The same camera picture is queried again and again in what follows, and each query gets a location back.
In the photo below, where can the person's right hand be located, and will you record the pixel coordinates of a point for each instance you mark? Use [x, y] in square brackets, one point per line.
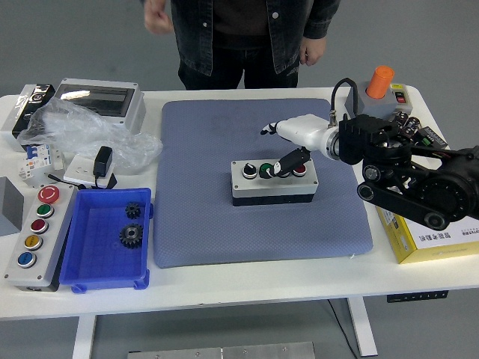
[157, 18]

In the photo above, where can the person's left hand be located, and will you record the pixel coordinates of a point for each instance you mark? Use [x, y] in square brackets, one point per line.
[312, 52]

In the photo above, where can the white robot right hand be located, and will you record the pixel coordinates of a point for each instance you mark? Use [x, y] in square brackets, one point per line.
[305, 131]

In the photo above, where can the grey four-button control box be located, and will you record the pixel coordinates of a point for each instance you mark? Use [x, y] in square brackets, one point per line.
[273, 187]

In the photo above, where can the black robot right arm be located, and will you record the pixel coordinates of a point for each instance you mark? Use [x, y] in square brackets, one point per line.
[441, 194]

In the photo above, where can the person's left forearm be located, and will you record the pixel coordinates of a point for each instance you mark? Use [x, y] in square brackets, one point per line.
[322, 18]

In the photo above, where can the grey five-button control station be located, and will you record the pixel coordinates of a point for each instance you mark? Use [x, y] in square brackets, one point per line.
[56, 220]

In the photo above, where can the orange cylinder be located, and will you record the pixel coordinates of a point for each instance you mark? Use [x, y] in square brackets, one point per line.
[379, 82]

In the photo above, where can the person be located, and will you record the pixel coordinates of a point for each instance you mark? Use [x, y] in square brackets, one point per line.
[239, 37]

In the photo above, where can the dark cylindrical capacitor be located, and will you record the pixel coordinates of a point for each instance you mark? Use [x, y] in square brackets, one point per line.
[412, 125]
[400, 116]

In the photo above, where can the black module with green terminal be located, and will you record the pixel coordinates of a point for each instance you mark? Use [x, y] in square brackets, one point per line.
[432, 136]

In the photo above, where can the clear plastic bag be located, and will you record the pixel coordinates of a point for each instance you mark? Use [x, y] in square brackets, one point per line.
[75, 127]

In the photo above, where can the blue-grey padded mat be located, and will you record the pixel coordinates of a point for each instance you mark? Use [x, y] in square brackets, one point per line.
[206, 224]

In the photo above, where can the black power adapter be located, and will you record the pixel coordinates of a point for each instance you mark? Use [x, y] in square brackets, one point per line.
[103, 161]

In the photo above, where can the yellow white carton box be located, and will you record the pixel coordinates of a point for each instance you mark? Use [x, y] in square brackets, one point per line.
[430, 239]

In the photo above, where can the white box with black stripe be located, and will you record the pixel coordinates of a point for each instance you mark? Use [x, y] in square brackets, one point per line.
[15, 112]

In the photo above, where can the white blue circuit breaker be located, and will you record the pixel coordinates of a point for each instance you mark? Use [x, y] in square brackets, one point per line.
[35, 159]

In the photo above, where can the small black gear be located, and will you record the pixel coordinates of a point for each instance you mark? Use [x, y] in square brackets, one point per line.
[132, 210]

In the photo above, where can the black table control panel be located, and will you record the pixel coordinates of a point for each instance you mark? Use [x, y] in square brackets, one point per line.
[417, 296]

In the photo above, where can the large black gear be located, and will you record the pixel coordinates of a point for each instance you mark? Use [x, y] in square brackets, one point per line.
[131, 235]

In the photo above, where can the white table leg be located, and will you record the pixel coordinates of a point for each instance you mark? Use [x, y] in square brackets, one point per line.
[363, 329]
[84, 336]

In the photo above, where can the grey metal block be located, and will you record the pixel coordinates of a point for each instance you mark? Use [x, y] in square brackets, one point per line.
[9, 205]

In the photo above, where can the blue plastic bin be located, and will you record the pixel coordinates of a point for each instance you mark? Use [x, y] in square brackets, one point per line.
[93, 261]

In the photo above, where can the grey switch box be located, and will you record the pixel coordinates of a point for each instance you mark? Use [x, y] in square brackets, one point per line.
[374, 106]

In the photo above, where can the grey enclosure with clear lid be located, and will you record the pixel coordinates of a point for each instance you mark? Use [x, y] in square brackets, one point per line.
[97, 98]

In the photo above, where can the white din rail module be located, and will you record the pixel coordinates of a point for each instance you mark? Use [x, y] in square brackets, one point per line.
[58, 157]

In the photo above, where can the white wall socket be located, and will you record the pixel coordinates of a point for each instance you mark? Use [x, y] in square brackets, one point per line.
[76, 170]

